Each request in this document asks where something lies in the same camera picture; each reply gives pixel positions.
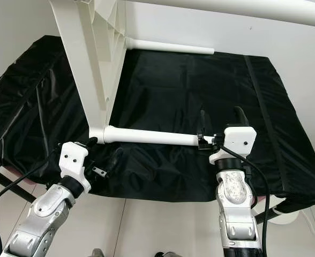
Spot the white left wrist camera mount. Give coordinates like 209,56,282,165
58,141,90,193

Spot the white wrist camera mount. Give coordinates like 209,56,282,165
58,141,90,193
208,126,257,164

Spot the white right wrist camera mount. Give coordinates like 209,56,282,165
208,126,257,164

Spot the white plastic children table top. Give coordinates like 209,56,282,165
49,0,129,144

